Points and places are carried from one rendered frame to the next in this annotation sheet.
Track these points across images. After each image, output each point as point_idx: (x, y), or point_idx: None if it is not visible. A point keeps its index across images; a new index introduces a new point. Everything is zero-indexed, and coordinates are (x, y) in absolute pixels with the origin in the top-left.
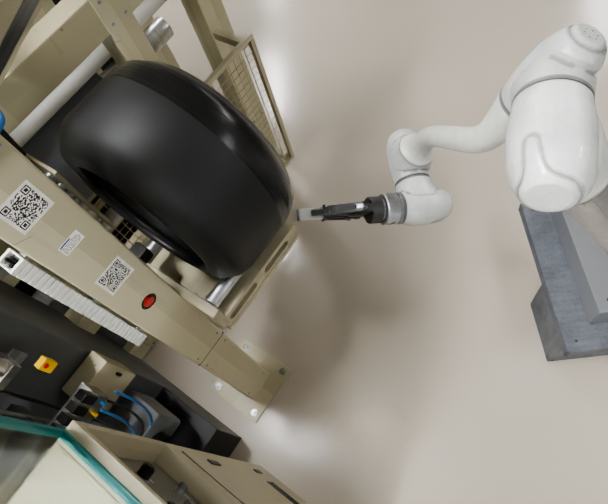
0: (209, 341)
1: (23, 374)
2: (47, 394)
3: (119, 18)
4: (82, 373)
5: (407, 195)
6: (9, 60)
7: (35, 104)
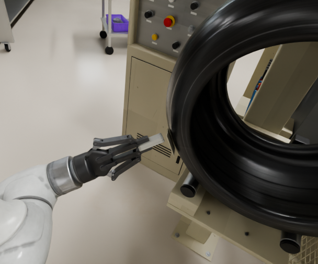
0: None
1: (314, 93)
2: (298, 113)
3: None
4: (287, 123)
5: (42, 175)
6: None
7: None
